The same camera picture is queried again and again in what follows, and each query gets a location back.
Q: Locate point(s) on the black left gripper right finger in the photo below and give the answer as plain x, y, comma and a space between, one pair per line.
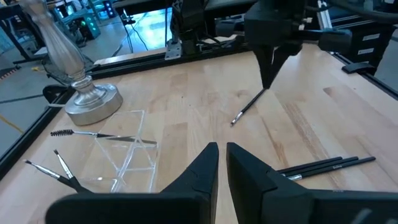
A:
280, 208

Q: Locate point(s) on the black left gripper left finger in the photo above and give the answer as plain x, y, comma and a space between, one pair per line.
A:
174, 208

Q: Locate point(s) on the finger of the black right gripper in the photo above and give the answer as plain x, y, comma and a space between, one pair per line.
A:
265, 68
284, 57

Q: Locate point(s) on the black spoolie brush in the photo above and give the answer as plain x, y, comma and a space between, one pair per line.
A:
102, 135

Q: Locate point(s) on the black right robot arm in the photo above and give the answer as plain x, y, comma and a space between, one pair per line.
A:
189, 25

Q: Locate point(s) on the clear acrylic organizer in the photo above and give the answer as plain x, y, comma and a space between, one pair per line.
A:
124, 161

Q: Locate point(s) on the black plastic edge clamp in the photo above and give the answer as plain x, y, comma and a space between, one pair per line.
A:
357, 67

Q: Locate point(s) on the black drawer cabinet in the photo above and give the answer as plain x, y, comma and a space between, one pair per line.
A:
382, 43

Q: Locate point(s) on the white shade silver table lamp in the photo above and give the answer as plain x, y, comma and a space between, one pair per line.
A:
93, 102

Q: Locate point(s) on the black equipment with green lights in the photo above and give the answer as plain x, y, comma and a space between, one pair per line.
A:
90, 26

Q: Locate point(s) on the silver aluminium bracket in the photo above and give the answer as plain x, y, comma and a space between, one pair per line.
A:
325, 15

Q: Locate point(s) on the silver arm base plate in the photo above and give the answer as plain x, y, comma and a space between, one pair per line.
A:
173, 51

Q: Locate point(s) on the black curved corner bracket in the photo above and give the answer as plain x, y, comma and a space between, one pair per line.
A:
51, 93

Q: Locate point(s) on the black workbench frame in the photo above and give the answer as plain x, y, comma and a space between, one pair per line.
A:
29, 61

